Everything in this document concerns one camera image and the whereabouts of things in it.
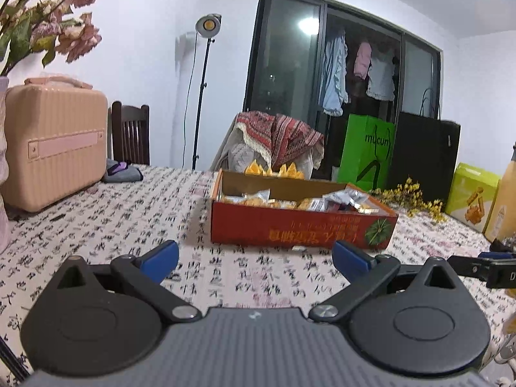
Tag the yellow juice bottle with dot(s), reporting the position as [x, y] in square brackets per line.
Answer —
[502, 221]

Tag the pink small suitcase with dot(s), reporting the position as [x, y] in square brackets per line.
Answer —
[56, 131]

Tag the studio lamp on stand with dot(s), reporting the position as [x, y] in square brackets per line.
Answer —
[207, 27]

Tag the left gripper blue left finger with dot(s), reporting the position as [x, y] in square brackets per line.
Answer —
[155, 265]

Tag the hanging white garment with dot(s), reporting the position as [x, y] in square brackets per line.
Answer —
[380, 75]

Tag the dark wooden chair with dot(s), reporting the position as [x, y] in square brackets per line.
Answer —
[131, 133]

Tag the chair under cloth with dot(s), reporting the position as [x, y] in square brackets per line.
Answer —
[235, 154]

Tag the light green snack carton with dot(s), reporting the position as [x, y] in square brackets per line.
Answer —
[472, 194]

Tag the grey purple folded cloth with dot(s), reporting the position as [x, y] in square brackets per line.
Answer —
[121, 172]

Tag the hanging blue shirt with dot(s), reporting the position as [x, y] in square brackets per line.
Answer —
[333, 92]

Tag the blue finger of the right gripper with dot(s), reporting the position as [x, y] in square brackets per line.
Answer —
[473, 267]
[497, 256]

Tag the gold crisp packet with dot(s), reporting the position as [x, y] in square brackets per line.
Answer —
[259, 199]

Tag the black paper shopping bag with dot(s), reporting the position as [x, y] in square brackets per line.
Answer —
[425, 150]

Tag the green paper shopping bag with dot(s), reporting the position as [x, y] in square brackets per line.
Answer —
[367, 153]

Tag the yellow flower branch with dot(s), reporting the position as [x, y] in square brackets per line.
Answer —
[409, 197]

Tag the orange cardboard snack box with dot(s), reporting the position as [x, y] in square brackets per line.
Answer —
[237, 224]

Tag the red blue silver snack bag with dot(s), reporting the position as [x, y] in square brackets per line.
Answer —
[345, 200]

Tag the hanging pink garment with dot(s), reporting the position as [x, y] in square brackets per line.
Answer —
[362, 60]

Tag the pink artificial flowers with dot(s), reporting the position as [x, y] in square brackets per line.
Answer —
[49, 27]

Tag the calligraphy print tablecloth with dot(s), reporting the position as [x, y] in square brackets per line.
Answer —
[108, 220]

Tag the pale pink vase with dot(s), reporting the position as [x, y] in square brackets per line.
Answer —
[5, 229]

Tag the red patterned cloth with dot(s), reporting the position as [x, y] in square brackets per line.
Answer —
[280, 139]

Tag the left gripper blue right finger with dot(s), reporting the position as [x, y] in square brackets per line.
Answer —
[359, 267]

